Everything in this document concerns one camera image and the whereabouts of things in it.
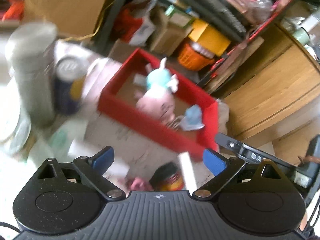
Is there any yellow blue drink can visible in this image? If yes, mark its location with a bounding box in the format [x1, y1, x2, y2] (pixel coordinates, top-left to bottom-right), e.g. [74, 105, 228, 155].
[54, 56, 89, 115]

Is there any silver thermos bottle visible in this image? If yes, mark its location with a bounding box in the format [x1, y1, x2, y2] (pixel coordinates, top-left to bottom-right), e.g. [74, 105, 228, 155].
[5, 22, 57, 127]

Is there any yellow cardboard box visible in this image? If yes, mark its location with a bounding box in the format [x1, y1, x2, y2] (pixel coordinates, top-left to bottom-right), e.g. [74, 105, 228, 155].
[188, 19, 231, 56]

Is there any brown cardboard box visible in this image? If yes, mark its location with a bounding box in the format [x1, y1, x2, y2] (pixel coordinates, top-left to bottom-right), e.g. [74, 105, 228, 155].
[148, 8, 193, 56]

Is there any orange plastic basket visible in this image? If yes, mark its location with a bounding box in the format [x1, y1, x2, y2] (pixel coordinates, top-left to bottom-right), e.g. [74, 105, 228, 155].
[177, 42, 215, 71]

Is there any mint green cup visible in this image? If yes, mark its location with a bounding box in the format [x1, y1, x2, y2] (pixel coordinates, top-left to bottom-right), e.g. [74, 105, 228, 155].
[292, 28, 310, 46]

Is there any pink knitted hat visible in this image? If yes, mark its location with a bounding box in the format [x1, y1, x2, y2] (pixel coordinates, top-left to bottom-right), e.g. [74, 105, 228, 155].
[125, 177, 153, 191]

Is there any yellow cable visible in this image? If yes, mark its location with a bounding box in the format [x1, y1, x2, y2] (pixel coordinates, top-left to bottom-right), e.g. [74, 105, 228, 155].
[58, 0, 118, 43]

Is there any red white plastic bag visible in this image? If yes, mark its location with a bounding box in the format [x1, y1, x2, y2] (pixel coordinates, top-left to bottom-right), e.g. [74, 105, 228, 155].
[113, 0, 158, 47]

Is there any green white box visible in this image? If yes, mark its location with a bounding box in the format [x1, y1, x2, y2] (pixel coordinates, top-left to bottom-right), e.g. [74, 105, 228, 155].
[164, 5, 195, 28]

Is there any wooden tv stand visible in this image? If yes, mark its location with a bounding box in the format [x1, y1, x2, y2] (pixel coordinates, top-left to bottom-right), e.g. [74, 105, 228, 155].
[23, 0, 112, 37]

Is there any white foam block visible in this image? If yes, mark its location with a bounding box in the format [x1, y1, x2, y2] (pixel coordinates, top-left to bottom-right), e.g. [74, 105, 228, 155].
[178, 152, 197, 195]

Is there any blue face mask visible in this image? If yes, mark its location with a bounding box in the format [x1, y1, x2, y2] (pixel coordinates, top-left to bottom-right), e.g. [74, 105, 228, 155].
[180, 105, 205, 131]

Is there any pink pig plush toy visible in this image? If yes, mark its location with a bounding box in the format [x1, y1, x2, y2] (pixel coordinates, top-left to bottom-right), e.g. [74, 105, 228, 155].
[135, 57, 179, 125]

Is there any pink patterned plastic bag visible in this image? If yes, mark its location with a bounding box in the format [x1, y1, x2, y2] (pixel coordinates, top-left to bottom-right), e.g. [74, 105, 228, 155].
[232, 0, 273, 25]

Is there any black red toy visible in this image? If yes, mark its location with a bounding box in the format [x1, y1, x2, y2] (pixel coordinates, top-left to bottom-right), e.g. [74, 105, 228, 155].
[149, 162, 184, 191]

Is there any red cardboard box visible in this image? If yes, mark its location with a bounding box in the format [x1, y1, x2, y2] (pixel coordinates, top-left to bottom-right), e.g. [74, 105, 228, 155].
[98, 48, 220, 158]

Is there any wooden cabinet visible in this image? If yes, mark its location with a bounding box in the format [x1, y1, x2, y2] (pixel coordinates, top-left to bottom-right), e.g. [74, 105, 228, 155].
[217, 0, 320, 165]

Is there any black metal shelf rack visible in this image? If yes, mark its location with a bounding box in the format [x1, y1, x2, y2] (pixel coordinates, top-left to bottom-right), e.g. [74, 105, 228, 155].
[93, 0, 296, 86]

